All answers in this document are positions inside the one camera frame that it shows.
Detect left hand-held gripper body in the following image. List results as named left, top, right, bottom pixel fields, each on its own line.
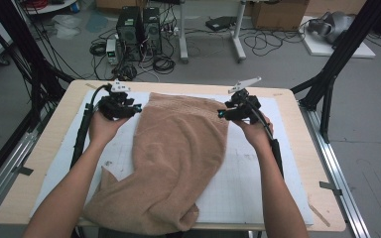
left=97, top=79, right=136, bottom=121

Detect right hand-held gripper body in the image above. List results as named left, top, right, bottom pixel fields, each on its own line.
left=226, top=76, right=263, bottom=125

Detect brown towel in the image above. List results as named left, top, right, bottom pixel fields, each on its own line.
left=80, top=92, right=230, bottom=236

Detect person's left hand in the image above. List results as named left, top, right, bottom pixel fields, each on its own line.
left=88, top=110, right=129, bottom=149

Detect person's right hand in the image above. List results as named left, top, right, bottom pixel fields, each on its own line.
left=232, top=113, right=275, bottom=151

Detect white power supply unit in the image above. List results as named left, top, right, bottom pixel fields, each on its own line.
left=105, top=38, right=122, bottom=65

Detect large black computer tower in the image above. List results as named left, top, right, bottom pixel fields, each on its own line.
left=116, top=6, right=144, bottom=62

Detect slim black computer tower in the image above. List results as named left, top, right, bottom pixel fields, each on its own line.
left=142, top=7, right=164, bottom=56

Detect white grid mat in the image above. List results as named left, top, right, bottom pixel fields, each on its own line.
left=29, top=89, right=315, bottom=226

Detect black flat device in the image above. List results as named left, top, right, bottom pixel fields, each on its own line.
left=205, top=15, right=238, bottom=33

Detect white floor board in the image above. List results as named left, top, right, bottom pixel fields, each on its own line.
left=299, top=15, right=377, bottom=60

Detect brown cardboard box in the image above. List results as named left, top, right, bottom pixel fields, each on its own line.
left=251, top=0, right=311, bottom=32

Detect black tape piece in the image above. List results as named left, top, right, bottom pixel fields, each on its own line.
left=13, top=166, right=35, bottom=177

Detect white round table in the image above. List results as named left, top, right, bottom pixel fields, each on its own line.
left=23, top=0, right=79, bottom=15

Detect grey tape piece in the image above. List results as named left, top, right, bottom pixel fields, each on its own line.
left=318, top=180, right=343, bottom=196

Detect grey rounded device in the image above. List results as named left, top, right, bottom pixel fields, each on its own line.
left=307, top=11, right=357, bottom=45

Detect thin wooden stick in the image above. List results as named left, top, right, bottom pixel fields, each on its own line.
left=307, top=201, right=331, bottom=228

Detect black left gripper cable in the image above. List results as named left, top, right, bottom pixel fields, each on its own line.
left=69, top=83, right=113, bottom=171

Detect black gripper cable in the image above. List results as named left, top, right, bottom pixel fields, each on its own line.
left=247, top=98, right=286, bottom=179
left=69, top=83, right=113, bottom=171

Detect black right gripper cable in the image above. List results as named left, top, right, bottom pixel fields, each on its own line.
left=247, top=98, right=286, bottom=179

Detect coiled black cable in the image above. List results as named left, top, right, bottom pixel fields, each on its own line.
left=88, top=41, right=108, bottom=58
left=152, top=56, right=177, bottom=75

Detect loose black floor cables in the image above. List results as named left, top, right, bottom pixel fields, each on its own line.
left=243, top=28, right=307, bottom=58

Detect white table frame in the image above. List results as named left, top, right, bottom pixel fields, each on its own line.
left=178, top=0, right=248, bottom=64

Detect aluminium rail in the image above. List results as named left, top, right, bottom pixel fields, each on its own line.
left=299, top=102, right=373, bottom=238
left=0, top=102, right=59, bottom=226

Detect black frame with cables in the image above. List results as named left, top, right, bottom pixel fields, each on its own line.
left=0, top=0, right=77, bottom=133

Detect black frame strut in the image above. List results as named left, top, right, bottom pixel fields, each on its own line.
left=290, top=0, right=381, bottom=144

